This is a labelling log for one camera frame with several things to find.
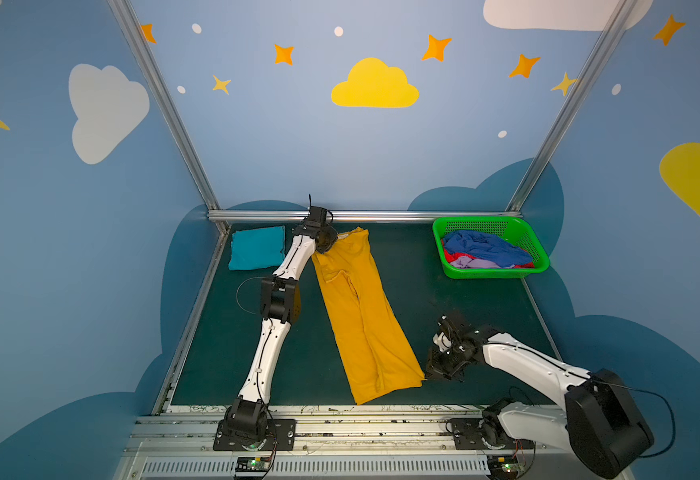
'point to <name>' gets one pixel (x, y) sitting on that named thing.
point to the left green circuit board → (253, 464)
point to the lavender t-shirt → (466, 262)
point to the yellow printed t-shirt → (377, 348)
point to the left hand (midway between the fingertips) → (339, 235)
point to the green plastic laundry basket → (508, 228)
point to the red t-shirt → (452, 256)
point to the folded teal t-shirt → (262, 247)
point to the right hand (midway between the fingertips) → (427, 372)
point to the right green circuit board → (502, 467)
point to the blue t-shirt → (486, 247)
